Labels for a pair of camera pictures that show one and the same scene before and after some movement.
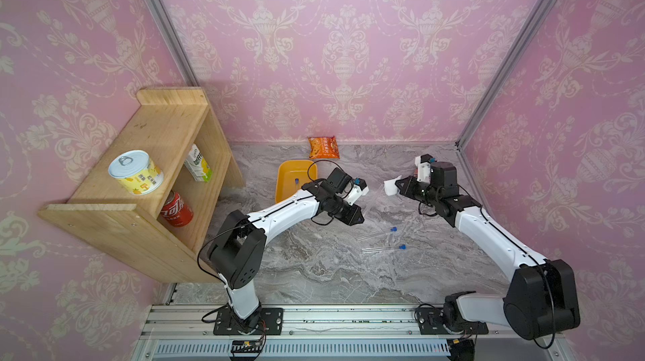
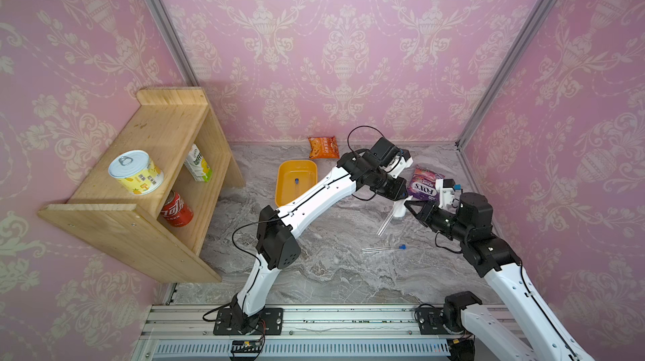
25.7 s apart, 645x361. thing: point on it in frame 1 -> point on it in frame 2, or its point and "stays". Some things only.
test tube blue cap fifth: (375, 250) stays
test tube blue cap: (392, 229) -> (385, 222)
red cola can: (175, 211) stays
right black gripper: (408, 190) -> (428, 213)
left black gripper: (353, 218) -> (399, 190)
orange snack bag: (323, 147) stays
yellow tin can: (135, 171) stays
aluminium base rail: (358, 332) stays
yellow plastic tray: (291, 175) stays
